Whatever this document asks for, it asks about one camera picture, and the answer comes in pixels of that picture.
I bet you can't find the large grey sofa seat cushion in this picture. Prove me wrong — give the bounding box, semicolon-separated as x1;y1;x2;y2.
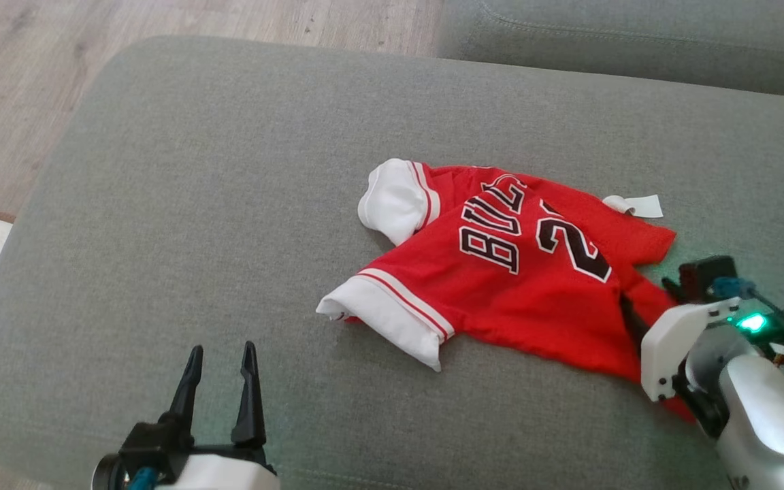
0;35;784;490

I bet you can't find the red Bulls basketball jersey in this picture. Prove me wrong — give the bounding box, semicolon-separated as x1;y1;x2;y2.
316;158;699;423

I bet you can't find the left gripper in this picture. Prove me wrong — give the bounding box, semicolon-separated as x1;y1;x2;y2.
116;341;280;490

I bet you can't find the right arm cable blue plug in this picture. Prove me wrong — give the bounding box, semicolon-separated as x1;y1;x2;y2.
712;277;784;361

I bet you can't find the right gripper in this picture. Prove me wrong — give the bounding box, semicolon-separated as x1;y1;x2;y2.
620;257;740;402

